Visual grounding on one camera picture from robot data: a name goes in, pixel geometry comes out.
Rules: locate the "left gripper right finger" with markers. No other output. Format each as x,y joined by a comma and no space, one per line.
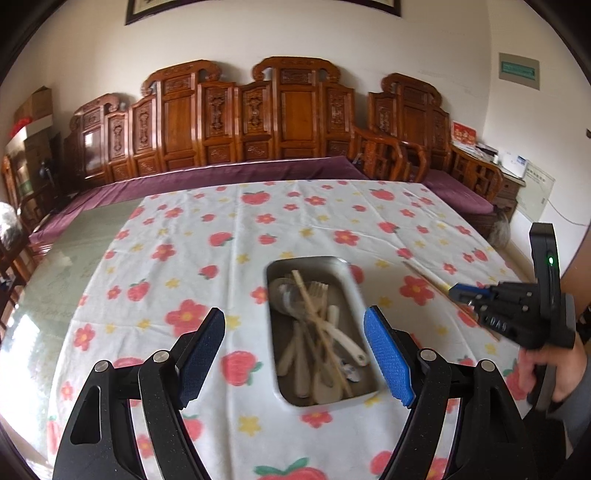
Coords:
490,439

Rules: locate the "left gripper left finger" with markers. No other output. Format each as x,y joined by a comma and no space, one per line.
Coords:
99,440

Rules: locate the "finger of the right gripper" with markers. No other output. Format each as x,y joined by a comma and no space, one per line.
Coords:
464,304
468,292

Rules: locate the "white ceramic spoon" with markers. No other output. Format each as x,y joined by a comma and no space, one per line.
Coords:
350,346

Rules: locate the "cream plastic fork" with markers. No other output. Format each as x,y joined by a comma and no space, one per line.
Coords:
318,291

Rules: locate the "wooden chopstick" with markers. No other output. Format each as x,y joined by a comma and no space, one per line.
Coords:
324,337
443,288

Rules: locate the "grey bag on floor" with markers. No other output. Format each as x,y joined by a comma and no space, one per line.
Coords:
500,234

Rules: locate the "purple armchair cushion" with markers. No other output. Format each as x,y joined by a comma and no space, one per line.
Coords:
457,195

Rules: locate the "wooden side table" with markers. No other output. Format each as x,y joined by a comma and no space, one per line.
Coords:
506,198

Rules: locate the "white router box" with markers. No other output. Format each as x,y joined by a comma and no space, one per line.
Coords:
514,164

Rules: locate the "metal rectangular tray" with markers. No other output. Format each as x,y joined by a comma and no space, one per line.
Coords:
319,356

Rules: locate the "red greeting card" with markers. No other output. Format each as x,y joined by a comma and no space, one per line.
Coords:
463,135

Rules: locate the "carved wooden armchair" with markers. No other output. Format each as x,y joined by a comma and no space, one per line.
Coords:
409,134

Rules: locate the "floral strawberry tablecloth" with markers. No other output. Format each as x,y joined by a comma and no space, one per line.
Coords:
181,254

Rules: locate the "white plastic bag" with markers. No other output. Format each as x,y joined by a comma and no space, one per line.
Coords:
11,230

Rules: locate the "purple sofa cushion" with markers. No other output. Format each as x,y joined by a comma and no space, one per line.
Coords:
325,168

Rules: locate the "carved wooden long sofa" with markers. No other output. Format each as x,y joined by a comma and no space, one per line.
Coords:
188,116

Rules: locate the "stacked cardboard boxes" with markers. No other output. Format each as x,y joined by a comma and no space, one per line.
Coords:
29,148

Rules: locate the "white wall poster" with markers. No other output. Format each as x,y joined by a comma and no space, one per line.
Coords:
533,196

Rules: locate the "green wall sign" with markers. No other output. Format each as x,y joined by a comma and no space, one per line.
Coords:
520,70

